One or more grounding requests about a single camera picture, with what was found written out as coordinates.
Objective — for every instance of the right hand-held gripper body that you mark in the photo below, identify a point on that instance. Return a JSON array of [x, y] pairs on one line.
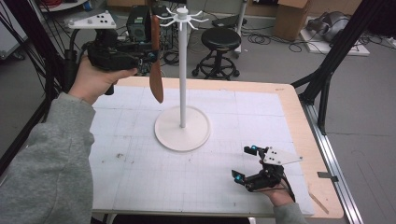
[[280, 157]]

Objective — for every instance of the grey backpack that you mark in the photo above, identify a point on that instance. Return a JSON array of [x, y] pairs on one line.
[[330, 23]]

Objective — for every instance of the black computer case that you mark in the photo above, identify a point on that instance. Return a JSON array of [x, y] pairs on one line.
[[138, 23]]

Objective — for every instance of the large open cardboard box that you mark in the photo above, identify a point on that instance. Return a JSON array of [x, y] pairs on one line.
[[291, 18]]

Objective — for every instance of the black round stool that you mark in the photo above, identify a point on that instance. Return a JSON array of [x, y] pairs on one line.
[[221, 39]]

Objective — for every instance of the white grid mat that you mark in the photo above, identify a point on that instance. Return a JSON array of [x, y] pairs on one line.
[[218, 174]]

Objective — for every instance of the white floor board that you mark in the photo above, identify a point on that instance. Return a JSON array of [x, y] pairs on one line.
[[339, 46]]

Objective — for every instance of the wooden spatula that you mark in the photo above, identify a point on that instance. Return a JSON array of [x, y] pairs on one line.
[[156, 84]]

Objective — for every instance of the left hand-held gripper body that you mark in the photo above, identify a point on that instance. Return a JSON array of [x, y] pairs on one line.
[[109, 56]]

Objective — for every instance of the white hook rack stand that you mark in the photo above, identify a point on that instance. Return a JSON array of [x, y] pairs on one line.
[[182, 77]]

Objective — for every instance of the black metal frame post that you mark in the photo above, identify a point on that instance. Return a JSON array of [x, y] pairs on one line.
[[339, 46]]

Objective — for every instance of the person's left hand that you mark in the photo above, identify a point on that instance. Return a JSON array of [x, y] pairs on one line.
[[90, 82]]

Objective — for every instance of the thin wooden stick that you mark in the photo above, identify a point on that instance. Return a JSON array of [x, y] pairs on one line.
[[318, 202]]

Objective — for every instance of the aluminium rail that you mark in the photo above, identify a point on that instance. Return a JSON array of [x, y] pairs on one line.
[[333, 161]]

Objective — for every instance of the person's right hand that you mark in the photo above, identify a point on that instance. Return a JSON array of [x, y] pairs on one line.
[[278, 196]]

